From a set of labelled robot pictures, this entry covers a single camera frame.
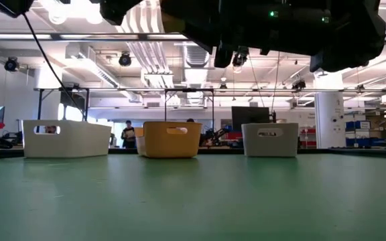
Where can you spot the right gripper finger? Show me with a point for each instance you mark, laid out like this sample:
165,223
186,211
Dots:
119,10
199,20

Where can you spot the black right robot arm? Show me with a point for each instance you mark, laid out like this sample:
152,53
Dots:
347,30

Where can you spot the black ceiling spotlight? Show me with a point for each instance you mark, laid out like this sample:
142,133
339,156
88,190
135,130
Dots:
298,85
11,65
239,60
125,60

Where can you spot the large black monitor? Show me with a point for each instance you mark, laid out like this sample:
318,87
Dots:
250,117

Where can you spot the person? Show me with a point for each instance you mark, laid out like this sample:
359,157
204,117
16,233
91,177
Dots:
190,120
128,137
50,130

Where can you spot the white round column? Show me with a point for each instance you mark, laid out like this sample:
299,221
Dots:
328,117

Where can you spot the red storage bins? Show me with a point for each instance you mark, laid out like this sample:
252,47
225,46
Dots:
308,131

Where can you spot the grey plastic bin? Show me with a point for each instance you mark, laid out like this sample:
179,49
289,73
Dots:
280,144

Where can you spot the orange plastic bin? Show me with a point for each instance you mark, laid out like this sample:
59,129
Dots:
166,144

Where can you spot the blue storage bins shelf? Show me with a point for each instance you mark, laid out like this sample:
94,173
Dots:
354,126

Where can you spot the white plastic bin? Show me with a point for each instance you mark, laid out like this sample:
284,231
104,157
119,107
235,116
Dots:
79,144

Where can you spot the green table mat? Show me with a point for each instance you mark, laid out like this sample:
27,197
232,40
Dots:
193,201

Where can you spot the silver ceiling duct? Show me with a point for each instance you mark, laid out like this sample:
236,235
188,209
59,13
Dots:
196,57

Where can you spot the black metal rig frame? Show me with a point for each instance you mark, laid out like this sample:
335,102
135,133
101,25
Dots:
40,103

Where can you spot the black table frame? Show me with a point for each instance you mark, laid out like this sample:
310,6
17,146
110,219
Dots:
347,152

